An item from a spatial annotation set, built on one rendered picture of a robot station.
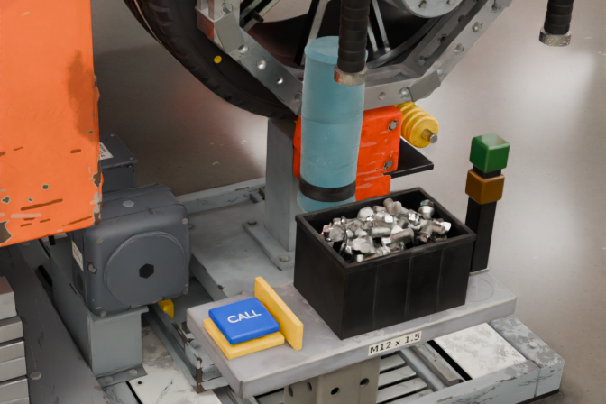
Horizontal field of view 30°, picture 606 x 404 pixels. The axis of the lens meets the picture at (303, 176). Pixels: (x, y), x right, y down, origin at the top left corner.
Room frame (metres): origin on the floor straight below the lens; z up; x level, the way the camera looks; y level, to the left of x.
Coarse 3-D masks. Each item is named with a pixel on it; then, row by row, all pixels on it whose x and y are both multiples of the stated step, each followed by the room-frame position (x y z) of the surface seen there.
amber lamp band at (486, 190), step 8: (472, 176) 1.36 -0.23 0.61; (480, 176) 1.35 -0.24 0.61; (496, 176) 1.36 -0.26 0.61; (504, 176) 1.36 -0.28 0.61; (472, 184) 1.36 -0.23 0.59; (480, 184) 1.35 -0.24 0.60; (488, 184) 1.35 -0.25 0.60; (496, 184) 1.35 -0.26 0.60; (472, 192) 1.36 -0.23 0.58; (480, 192) 1.34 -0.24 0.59; (488, 192) 1.35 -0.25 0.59; (496, 192) 1.35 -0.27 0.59; (480, 200) 1.34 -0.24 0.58; (488, 200) 1.35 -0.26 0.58; (496, 200) 1.36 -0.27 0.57
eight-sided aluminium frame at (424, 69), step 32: (224, 0) 1.48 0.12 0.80; (480, 0) 1.72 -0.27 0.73; (224, 32) 1.48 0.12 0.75; (448, 32) 1.73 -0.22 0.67; (480, 32) 1.71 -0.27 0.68; (256, 64) 1.51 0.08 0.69; (416, 64) 1.69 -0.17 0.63; (448, 64) 1.68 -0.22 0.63; (288, 96) 1.53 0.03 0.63; (384, 96) 1.62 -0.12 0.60; (416, 96) 1.65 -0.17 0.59
